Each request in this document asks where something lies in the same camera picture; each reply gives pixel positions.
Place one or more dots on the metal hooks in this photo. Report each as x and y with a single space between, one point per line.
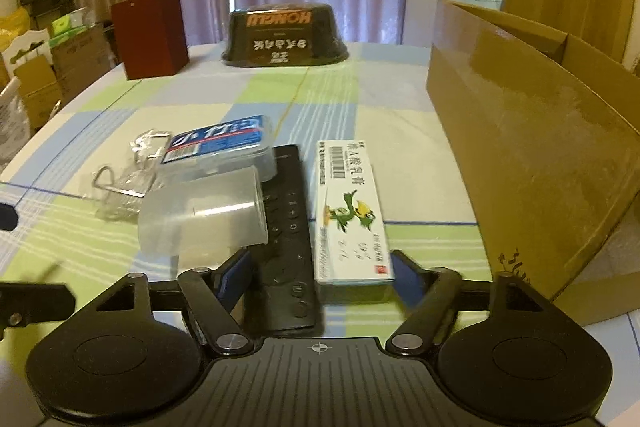
117 194

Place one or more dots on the dark red paper box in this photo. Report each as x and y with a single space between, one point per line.
150 37

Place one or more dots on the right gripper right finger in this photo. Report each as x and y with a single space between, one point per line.
430 296

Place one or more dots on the open cardboard box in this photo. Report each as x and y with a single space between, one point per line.
545 132

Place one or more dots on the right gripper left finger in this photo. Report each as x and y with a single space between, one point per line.
210 297

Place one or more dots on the stacked cardboard boxes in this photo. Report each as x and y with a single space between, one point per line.
56 64

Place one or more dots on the blue label clear plastic case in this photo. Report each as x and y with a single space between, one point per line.
220 148

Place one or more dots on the yellow plastic bag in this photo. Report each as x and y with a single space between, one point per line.
14 24

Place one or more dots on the clear plastic cup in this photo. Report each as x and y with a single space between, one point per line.
210 216

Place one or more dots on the white crumpled plastic bag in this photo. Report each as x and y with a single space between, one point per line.
14 123

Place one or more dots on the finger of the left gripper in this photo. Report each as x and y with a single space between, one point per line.
8 217

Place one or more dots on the white ointment box green bird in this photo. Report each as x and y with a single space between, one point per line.
351 257

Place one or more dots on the black remote control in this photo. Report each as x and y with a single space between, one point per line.
282 300

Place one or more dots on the black Hongli noodle bowl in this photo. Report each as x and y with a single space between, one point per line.
279 35

